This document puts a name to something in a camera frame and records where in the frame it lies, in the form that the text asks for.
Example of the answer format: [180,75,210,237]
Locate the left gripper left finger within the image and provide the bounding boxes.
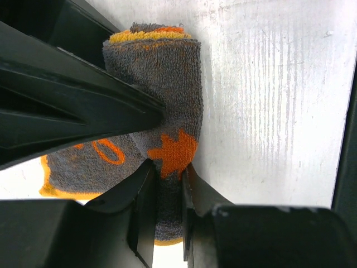
[1,160,156,267]

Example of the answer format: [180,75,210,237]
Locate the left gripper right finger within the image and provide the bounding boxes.
[181,165,356,267]

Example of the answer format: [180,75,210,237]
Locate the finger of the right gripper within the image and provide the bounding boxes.
[1,23,165,169]

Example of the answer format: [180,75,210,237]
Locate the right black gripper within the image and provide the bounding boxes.
[1,0,119,70]

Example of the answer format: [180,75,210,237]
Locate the orange grey towel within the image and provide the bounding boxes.
[40,23,204,246]

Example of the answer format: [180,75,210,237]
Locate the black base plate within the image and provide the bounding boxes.
[332,72,356,228]

